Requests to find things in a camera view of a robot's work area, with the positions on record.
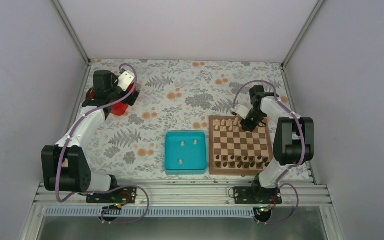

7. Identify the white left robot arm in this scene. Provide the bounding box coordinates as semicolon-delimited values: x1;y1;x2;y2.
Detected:
41;69;140;203

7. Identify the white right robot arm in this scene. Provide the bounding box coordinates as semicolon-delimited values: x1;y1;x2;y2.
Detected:
235;85;315;204

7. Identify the wooden chess board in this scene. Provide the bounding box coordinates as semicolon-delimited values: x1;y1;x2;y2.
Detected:
208;115;274;176

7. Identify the dark chess pieces row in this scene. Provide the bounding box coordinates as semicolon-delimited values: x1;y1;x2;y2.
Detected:
213;155;270;170

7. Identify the red plastic tray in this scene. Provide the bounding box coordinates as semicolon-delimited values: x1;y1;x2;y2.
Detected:
82;83;140;118

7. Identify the floral table mat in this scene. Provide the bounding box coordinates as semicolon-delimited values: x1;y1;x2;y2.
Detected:
86;59;289;181

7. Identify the teal plastic tray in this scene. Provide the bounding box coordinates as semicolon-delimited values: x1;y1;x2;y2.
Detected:
164;131;208;175

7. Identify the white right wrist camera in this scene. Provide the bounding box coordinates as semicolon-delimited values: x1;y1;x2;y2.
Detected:
231;104;250;119

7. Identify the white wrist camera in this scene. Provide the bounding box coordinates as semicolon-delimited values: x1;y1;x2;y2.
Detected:
231;104;250;119
117;69;136;91

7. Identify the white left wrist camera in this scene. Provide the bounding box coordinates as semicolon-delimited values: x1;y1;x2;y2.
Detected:
117;69;136;91

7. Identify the aluminium corner post left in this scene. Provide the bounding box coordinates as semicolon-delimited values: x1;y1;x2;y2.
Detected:
51;0;91;65

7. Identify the aluminium corner post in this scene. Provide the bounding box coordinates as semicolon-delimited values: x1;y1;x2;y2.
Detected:
281;0;326;71
51;0;91;65

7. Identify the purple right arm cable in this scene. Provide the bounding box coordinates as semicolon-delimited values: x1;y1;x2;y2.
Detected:
232;80;307;226

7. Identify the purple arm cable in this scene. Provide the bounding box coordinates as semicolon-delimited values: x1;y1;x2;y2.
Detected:
232;80;307;226
55;62;150;227

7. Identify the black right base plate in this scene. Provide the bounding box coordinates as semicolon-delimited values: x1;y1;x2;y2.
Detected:
229;186;283;205

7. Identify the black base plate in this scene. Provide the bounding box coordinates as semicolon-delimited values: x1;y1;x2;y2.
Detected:
229;186;283;205
86;186;137;205

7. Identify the aluminium front rail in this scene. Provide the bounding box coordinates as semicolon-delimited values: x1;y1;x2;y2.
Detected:
33;184;333;207

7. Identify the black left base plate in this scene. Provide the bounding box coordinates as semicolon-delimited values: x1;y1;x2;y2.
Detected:
86;186;137;205

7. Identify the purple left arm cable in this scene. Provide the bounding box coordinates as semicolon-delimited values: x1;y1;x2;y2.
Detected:
55;62;150;227

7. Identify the aluminium corner post right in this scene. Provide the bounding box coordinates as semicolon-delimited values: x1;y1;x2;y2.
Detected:
281;0;326;71

